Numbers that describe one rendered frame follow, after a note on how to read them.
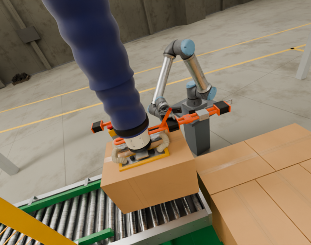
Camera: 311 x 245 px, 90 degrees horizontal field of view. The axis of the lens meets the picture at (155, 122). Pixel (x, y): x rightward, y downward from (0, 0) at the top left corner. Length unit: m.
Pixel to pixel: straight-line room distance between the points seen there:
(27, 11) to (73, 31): 13.32
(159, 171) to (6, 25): 13.71
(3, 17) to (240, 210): 14.20
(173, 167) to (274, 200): 0.84
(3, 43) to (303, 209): 14.51
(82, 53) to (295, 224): 1.57
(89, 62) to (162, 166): 0.68
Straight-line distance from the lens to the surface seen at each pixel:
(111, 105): 0.80
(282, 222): 1.48
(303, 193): 1.64
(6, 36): 14.20
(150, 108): 1.43
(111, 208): 1.60
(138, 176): 1.00
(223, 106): 1.11
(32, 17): 13.99
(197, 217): 1.34
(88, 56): 0.73
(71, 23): 0.73
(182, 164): 0.99
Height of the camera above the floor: 1.84
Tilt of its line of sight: 36 degrees down
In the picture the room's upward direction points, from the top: 16 degrees counter-clockwise
